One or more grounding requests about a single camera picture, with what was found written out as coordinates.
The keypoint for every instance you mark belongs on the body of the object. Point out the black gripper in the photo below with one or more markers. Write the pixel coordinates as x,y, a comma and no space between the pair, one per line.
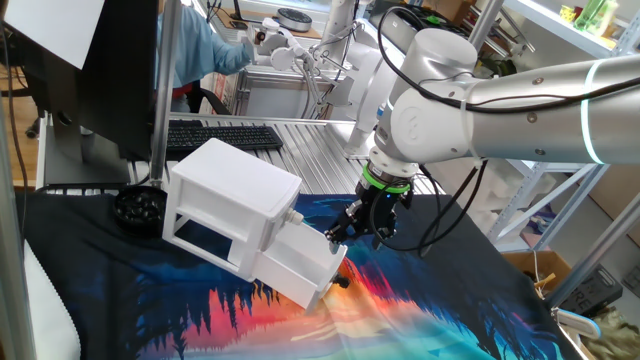
377,205

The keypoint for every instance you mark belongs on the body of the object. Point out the white plastic box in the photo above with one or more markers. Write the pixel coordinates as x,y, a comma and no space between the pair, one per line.
285,280

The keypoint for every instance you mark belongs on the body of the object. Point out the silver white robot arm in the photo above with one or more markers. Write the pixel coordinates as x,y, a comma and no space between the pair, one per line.
525,135

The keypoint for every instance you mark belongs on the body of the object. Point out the colourful forest sunset cloth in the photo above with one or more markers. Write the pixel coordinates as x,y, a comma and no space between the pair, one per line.
425,310

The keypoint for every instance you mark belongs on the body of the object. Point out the white box lid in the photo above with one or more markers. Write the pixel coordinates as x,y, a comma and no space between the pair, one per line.
235,175

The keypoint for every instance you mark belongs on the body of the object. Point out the white packaging foam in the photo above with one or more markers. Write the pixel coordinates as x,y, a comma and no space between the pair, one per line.
505,185

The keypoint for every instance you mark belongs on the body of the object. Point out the black keyboard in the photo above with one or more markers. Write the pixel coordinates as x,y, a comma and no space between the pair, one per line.
225,137

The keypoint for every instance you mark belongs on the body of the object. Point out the brown cardboard box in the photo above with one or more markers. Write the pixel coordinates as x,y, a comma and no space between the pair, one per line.
550,265

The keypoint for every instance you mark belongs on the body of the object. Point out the white articulated device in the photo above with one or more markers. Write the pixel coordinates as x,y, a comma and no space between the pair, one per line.
280,55

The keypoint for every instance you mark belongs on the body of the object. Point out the white red printed carton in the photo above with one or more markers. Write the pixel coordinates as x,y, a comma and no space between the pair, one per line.
222,92

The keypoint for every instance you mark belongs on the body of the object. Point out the black chair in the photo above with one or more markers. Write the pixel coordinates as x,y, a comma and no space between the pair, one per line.
207,100

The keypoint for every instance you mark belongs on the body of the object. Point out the black machine with green part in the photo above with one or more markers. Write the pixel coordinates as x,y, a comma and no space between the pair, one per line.
415,17

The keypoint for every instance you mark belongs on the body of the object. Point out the round grey black speaker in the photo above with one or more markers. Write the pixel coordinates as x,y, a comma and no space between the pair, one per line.
294,19

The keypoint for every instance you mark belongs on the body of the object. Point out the black round dish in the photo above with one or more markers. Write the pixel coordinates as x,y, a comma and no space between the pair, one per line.
140,210

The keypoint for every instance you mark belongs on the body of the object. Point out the white blue-tipped device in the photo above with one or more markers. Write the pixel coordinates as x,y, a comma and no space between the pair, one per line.
575,320

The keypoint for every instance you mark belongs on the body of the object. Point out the black plastic crate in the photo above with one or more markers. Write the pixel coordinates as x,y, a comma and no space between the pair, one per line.
595,292

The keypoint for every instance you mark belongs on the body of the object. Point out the person in blue shirt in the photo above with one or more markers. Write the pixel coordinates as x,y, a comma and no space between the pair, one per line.
200,50

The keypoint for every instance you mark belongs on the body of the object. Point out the camouflage fabric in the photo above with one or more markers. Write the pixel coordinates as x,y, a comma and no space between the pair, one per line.
617,335

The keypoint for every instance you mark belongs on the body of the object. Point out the metal shelf rack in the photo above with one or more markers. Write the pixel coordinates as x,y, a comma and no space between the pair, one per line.
555,27

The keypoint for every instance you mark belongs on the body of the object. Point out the grey monitor stand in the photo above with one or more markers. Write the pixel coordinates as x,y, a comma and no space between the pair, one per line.
85,165

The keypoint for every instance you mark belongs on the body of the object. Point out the black monitor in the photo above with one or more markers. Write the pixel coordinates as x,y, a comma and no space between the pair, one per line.
120,75

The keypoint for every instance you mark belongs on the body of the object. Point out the small yellow item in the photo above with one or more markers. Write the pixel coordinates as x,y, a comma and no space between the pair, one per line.
567,13

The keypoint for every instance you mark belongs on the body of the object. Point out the green bottle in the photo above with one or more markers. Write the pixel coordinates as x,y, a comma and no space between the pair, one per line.
595,15

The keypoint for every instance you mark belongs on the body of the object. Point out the white sheet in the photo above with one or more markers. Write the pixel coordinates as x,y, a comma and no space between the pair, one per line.
55,30

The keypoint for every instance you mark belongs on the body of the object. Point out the aluminium frame post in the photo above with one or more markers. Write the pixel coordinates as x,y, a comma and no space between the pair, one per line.
482,25
595,252
12,280
167,75

